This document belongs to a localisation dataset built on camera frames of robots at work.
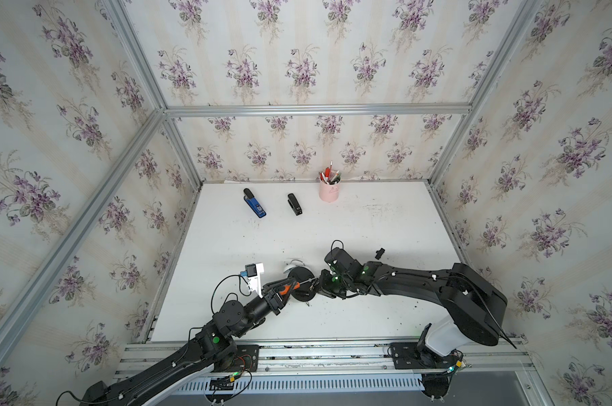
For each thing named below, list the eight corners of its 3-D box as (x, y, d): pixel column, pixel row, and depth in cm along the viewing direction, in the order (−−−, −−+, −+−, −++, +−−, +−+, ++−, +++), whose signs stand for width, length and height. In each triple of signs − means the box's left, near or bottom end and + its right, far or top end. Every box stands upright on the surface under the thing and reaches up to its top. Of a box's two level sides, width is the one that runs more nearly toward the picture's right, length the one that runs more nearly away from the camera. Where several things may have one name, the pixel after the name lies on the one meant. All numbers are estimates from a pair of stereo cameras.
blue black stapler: (258, 220, 108) (256, 213, 105) (242, 197, 117) (240, 190, 113) (266, 216, 109) (265, 209, 106) (250, 193, 118) (248, 186, 115)
